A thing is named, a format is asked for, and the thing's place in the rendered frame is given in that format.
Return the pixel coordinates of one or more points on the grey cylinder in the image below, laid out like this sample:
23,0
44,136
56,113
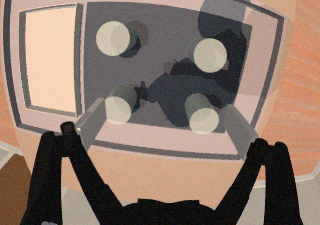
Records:
202,117
207,54
114,38
120,103

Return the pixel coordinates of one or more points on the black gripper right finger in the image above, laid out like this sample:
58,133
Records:
281,199

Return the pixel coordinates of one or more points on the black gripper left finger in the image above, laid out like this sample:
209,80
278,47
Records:
44,199

